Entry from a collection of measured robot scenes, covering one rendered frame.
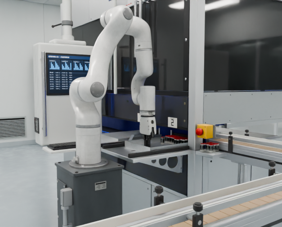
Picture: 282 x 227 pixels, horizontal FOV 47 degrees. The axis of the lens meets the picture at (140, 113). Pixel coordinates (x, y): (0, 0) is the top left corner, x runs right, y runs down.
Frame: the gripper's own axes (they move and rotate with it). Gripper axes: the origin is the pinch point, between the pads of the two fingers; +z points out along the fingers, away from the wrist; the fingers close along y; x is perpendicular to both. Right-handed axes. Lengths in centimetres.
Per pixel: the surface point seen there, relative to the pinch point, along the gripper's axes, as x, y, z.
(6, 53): -39, 544, -95
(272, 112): -95, -12, -13
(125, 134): -18, 54, 4
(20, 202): 21, 204, 93
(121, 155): 16.0, 0.6, 4.6
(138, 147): 2.4, 4.9, 2.7
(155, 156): 2.3, -11.0, 4.8
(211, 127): -27.1, -21.6, -9.2
